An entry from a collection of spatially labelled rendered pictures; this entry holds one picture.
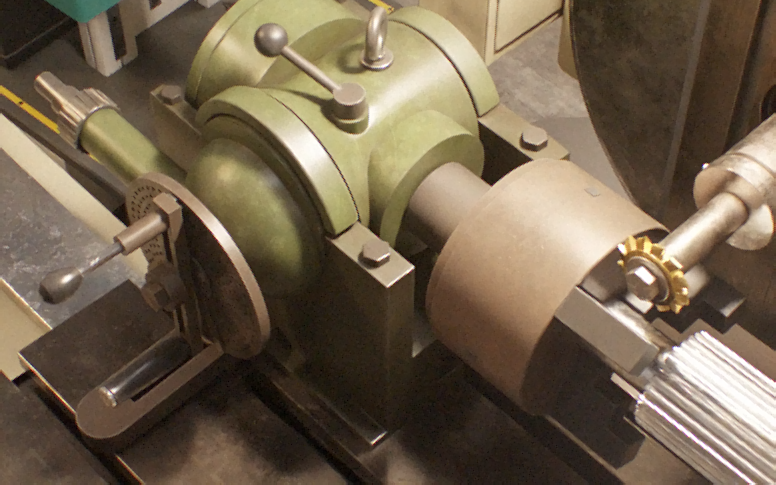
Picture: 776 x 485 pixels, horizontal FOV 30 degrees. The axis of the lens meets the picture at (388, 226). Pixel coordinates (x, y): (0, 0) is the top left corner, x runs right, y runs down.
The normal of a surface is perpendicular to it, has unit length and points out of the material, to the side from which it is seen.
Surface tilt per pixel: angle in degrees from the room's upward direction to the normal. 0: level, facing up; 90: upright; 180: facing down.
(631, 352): 35
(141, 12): 90
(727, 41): 90
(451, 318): 81
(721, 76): 90
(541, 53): 0
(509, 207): 17
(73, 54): 0
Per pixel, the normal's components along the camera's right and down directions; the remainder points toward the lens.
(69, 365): 0.00, -0.66
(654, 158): -0.72, 0.52
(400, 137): -0.18, -0.51
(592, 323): -0.42, -0.24
